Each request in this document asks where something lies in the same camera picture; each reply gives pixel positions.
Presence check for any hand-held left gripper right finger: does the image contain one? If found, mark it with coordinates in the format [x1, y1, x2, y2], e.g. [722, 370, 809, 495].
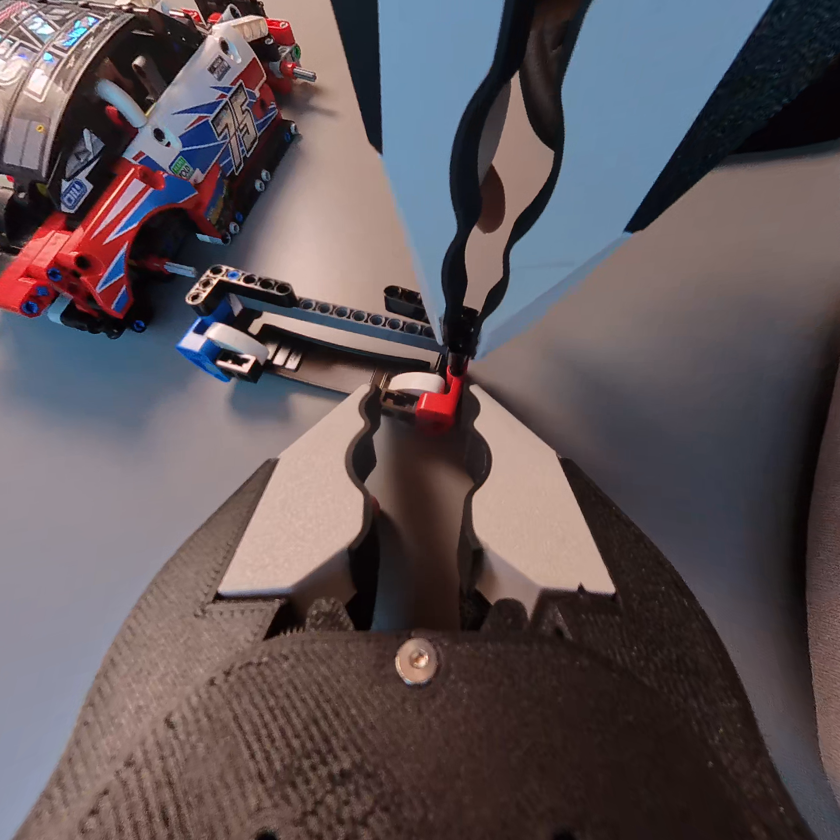
[459, 382, 618, 618]

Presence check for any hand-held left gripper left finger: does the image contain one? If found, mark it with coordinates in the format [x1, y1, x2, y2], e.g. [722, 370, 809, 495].
[215, 382, 380, 618]

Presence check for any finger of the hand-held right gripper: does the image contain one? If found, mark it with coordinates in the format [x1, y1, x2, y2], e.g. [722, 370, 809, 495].
[376, 0, 527, 349]
[472, 0, 777, 361]

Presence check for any black lego frame assembly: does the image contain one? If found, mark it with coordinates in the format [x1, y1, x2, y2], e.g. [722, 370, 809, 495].
[176, 262, 475, 437]

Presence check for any black L-shaped lego beam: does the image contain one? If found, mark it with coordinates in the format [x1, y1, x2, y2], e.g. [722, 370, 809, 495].
[382, 284, 437, 324]

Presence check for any red white blue lego car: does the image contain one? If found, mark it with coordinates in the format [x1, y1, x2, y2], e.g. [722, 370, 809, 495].
[0, 0, 319, 340]

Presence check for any person's right hand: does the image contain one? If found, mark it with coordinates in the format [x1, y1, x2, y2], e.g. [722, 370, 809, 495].
[476, 164, 508, 235]

